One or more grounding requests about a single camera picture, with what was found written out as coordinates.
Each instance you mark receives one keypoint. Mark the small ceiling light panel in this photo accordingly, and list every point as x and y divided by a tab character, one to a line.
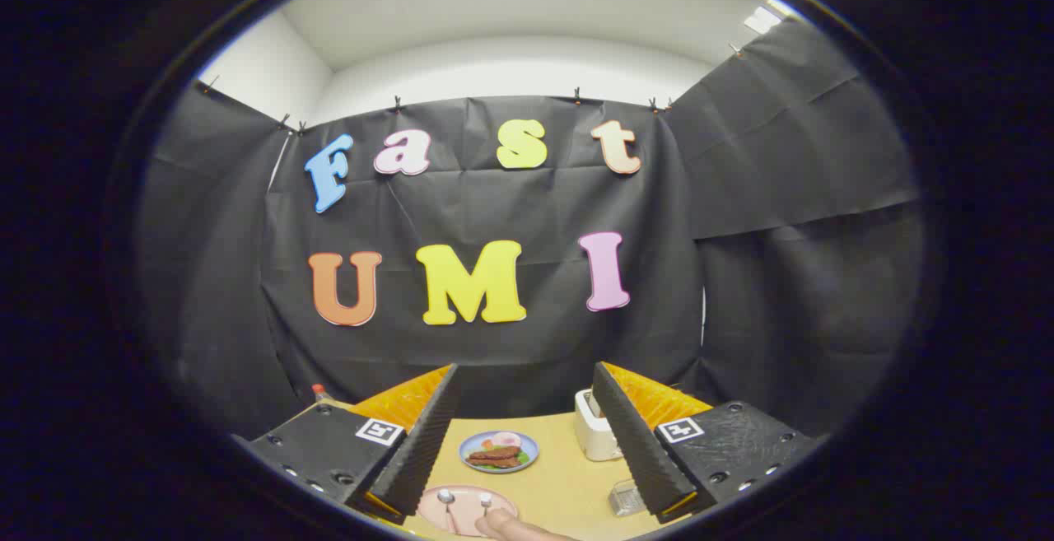
762	19

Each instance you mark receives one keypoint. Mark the pink ham slice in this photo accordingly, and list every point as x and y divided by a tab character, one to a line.
504	440

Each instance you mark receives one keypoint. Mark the pink plate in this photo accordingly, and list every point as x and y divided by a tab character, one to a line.
465	520

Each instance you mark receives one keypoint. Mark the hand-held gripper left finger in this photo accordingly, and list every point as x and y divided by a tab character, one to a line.
424	450

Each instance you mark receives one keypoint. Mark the white toaster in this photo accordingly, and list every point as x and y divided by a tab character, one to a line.
594	438

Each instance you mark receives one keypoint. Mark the plastic water bottle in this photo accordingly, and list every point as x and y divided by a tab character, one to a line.
319	393

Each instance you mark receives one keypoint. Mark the metal cutlery basket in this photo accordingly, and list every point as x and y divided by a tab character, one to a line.
627	498

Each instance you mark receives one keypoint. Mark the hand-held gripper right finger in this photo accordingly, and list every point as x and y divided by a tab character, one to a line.
634	450

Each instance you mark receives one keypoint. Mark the blue plate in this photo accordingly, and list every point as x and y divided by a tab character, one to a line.
527	446

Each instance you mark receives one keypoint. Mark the brown sausage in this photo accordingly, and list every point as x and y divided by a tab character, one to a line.
492	462
498	452

